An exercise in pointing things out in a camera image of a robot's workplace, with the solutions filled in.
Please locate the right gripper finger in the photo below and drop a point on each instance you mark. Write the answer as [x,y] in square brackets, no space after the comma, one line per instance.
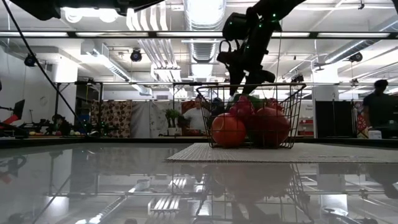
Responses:
[235,81]
[253,82]

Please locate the green apple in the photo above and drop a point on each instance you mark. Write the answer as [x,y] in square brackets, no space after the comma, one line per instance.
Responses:
[256,102]

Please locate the purple grape bunch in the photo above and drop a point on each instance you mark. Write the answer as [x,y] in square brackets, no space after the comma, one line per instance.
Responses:
[242,107]

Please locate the red bell pepper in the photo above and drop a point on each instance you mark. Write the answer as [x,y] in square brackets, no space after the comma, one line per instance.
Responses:
[273,104]

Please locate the dark red pomegranate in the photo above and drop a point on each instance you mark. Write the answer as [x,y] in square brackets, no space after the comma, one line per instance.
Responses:
[270,127]

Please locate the orange fruit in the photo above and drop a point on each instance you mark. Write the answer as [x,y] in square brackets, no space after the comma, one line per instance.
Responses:
[228,130]

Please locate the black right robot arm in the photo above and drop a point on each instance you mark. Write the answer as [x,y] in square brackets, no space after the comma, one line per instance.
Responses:
[280,7]

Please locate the person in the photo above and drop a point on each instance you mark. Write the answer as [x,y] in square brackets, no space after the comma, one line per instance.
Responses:
[195,118]
[62,126]
[377,107]

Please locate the red storage bins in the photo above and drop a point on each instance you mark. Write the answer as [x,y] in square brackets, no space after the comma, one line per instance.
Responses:
[306,130]

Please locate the potted green plant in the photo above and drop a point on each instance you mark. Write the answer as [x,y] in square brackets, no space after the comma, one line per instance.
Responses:
[172,116]

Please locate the grey woven placemat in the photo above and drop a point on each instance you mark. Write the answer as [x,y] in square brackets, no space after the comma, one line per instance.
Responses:
[326,154]

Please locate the colourful patterned panel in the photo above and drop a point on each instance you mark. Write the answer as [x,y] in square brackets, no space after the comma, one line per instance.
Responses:
[361,123]

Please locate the brown patterned panel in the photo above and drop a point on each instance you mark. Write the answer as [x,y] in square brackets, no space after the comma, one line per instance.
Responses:
[112,119]

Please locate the white container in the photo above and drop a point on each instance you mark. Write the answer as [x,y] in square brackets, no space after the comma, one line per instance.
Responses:
[374,134]

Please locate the black partition wall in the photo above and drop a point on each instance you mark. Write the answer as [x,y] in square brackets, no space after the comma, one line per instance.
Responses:
[334,118]

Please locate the black ceiling camera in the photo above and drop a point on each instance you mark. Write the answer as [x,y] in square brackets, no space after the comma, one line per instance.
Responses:
[30,60]
[356,57]
[136,56]

